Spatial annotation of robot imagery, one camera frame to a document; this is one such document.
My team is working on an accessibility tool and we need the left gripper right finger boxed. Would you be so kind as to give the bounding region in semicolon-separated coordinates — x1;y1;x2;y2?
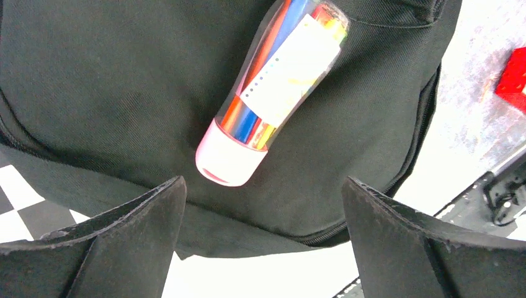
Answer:
342;178;525;297

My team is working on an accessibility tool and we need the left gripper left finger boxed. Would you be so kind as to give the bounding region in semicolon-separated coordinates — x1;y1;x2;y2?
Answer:
1;177;186;297

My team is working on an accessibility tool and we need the black student backpack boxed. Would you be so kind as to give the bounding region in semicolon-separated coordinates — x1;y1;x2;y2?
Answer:
1;1;461;258

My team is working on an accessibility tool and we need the pink capped marker tube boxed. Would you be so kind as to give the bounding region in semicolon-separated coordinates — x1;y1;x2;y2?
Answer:
195;1;349;187

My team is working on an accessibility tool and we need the black white chessboard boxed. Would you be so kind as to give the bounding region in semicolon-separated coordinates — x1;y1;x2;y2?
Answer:
1;155;89;243

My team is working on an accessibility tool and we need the red window toy brick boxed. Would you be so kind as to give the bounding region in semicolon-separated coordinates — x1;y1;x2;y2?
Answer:
495;47;525;114

